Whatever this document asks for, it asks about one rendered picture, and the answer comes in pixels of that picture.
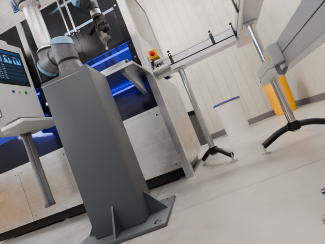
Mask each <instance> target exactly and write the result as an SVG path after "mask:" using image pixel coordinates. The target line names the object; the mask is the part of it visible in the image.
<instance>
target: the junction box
mask: <svg viewBox="0 0 325 244"><path fill-rule="evenodd" d="M263 55H264V57H265V59H266V62H267V64H268V66H269V68H270V69H272V68H274V67H275V66H276V65H277V64H279V65H280V64H281V63H282V62H283V61H284V60H285V59H284V56H283V54H282V52H281V49H280V47H279V45H278V43H277V42H275V43H272V44H270V45H268V46H266V48H265V49H264V51H263Z"/></svg>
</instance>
